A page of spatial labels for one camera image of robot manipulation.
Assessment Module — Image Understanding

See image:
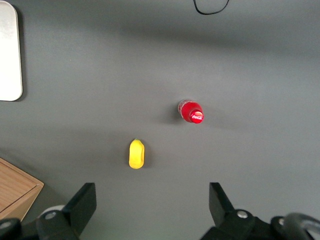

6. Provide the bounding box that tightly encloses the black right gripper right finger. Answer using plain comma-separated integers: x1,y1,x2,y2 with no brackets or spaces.
199,182,271,240

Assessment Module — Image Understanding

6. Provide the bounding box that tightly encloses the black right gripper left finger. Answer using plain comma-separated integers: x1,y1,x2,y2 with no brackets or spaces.
35,182,98,240

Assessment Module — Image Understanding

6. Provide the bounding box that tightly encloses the cream plastic tray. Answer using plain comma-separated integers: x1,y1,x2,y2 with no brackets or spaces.
0,0,24,102

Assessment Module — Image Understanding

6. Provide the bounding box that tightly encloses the wooden drawer cabinet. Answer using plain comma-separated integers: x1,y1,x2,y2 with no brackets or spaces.
0,156,45,223

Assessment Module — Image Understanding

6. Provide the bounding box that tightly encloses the yellow lemon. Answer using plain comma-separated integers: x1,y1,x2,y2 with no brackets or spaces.
128,137,147,170

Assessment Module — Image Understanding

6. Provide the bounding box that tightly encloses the red cola bottle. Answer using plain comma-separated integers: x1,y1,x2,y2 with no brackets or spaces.
177,98,205,125

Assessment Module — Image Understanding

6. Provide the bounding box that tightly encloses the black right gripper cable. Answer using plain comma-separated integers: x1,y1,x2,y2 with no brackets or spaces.
284,212,320,240

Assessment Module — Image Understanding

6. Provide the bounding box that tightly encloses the thin black looped cable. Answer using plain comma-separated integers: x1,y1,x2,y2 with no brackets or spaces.
192,0,230,16

